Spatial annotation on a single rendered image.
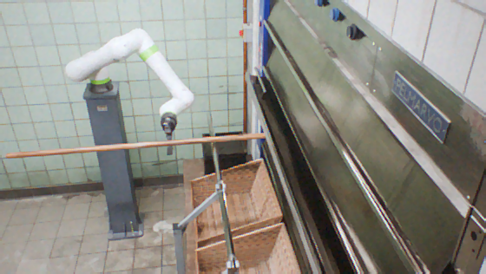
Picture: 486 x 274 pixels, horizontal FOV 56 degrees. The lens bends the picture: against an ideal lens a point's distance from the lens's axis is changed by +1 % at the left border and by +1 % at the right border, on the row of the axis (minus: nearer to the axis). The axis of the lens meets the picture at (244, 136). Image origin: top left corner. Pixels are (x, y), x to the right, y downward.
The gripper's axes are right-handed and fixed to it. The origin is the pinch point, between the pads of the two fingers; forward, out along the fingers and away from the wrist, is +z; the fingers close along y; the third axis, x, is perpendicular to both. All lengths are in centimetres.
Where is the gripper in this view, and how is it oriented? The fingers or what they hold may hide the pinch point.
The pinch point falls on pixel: (168, 142)
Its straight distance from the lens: 241.4
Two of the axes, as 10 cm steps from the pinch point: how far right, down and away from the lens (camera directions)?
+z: 1.4, 5.2, -8.4
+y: 0.0, 8.5, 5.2
